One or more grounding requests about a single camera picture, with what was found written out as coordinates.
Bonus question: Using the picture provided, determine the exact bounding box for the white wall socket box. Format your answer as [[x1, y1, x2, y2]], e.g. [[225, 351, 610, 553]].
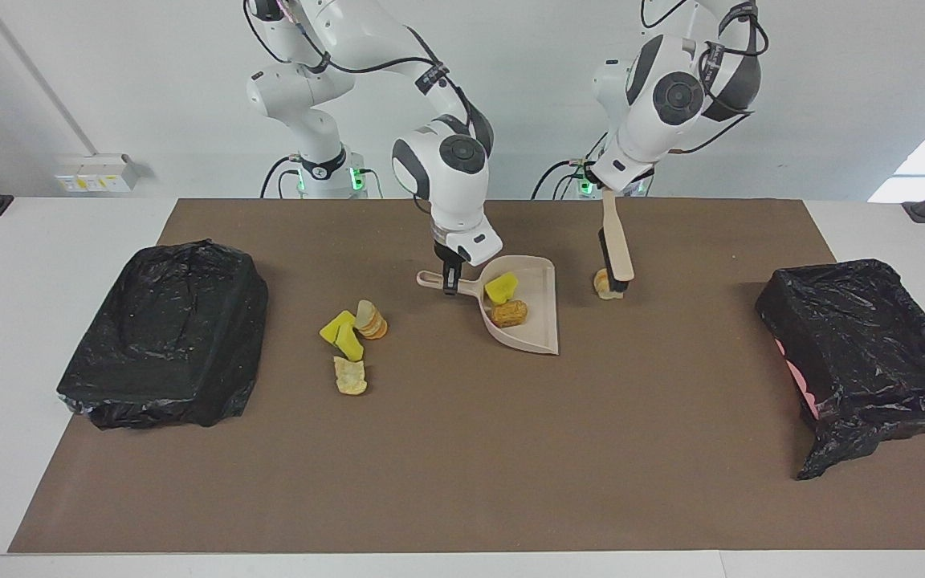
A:
[[55, 154, 141, 193]]

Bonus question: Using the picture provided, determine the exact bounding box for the beige hand brush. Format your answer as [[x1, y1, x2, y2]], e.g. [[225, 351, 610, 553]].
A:
[[597, 189, 635, 283]]

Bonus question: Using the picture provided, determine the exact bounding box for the beige plastic dustpan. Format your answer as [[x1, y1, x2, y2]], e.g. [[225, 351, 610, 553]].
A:
[[417, 255, 560, 356]]

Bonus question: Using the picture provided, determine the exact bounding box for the black bag lined bin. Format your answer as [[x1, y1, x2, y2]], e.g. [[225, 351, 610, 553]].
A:
[[56, 238, 269, 430]]

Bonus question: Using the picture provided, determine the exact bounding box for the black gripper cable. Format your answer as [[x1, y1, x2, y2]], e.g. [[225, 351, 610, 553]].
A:
[[639, 0, 770, 153], [242, 0, 495, 153]]

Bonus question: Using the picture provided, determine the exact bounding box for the yellow green sponge piece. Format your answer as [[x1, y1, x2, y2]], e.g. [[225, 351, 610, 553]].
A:
[[336, 325, 365, 362]]

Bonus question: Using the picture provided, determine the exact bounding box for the brown table mat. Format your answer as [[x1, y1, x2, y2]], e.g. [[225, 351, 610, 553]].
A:
[[9, 198, 925, 555]]

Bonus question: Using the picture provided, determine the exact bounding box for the pink bin with black bag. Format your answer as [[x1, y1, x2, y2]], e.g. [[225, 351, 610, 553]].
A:
[[755, 258, 925, 481]]

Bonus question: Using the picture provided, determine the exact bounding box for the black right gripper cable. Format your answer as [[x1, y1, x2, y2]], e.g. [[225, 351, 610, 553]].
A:
[[242, 0, 495, 153]]

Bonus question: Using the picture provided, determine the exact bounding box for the brown bread bun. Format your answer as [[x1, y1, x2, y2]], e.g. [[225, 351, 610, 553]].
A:
[[490, 299, 528, 328]]

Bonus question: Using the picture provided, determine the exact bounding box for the notched yellow green sponge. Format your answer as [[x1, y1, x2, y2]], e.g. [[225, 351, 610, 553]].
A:
[[484, 272, 520, 306]]

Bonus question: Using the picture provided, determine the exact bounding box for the yellow sponge wedge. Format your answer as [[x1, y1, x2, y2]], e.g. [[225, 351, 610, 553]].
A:
[[319, 310, 357, 346]]

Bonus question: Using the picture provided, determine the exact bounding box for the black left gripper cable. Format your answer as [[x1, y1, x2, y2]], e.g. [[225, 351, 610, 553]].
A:
[[639, 0, 770, 153]]

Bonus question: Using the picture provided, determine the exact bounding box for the pale torn croissant piece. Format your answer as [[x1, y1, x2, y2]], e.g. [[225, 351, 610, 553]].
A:
[[333, 356, 369, 396]]

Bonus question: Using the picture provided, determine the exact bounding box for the black base cable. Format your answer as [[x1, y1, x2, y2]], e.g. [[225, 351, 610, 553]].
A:
[[260, 155, 303, 199], [532, 132, 612, 200]]

